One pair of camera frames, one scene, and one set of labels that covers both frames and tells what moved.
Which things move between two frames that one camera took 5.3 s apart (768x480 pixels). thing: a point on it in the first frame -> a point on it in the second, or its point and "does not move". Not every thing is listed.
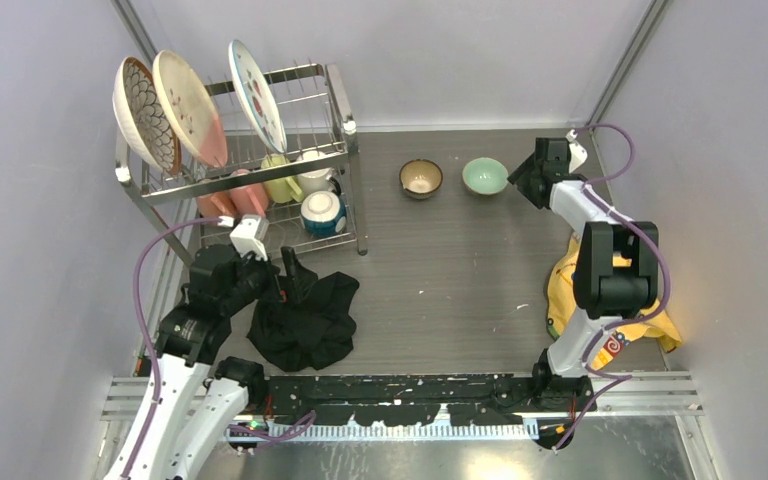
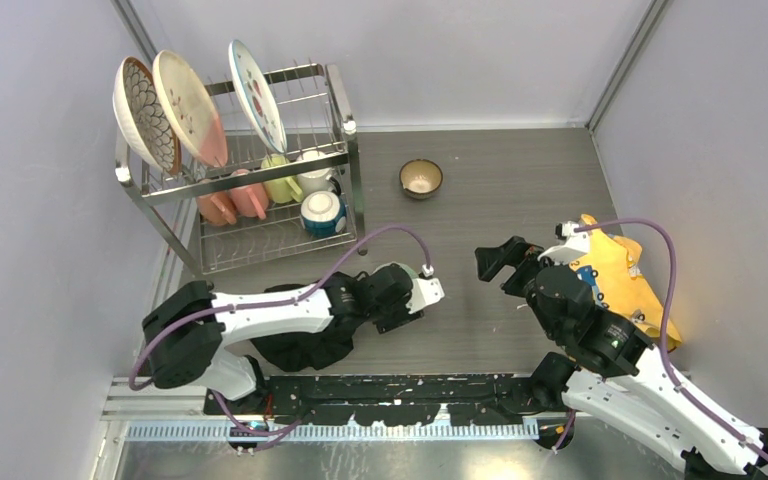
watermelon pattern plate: [257, 96] does not move
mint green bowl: [485, 175] -> [401, 274]
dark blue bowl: [324, 213] does not move
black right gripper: [520, 176] -> [489, 259]
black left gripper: [299, 277] -> [402, 316]
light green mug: [281, 190] does not move
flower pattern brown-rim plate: [142, 118] does not move
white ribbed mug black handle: [316, 181] does not move
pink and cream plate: [190, 108] does not move
